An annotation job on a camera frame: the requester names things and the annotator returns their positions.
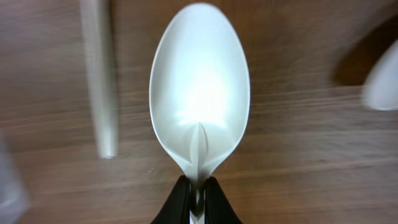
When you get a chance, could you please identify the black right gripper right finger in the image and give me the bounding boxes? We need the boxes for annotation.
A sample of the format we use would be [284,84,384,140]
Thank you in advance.
[205,177,243,224]

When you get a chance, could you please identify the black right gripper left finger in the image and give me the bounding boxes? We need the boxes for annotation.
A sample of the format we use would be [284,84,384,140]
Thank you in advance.
[151,175,190,224]

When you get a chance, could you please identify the white plastic spoon long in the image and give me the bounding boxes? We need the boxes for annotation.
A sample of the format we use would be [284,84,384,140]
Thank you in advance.
[80,0,119,159]

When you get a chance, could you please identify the clear plastic container right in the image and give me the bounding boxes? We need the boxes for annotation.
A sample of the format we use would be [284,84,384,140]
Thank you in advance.
[1,139,30,224]

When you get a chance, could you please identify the white spoon translucent handle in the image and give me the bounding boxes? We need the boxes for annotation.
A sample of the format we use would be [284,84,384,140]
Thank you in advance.
[362,41,397,111]

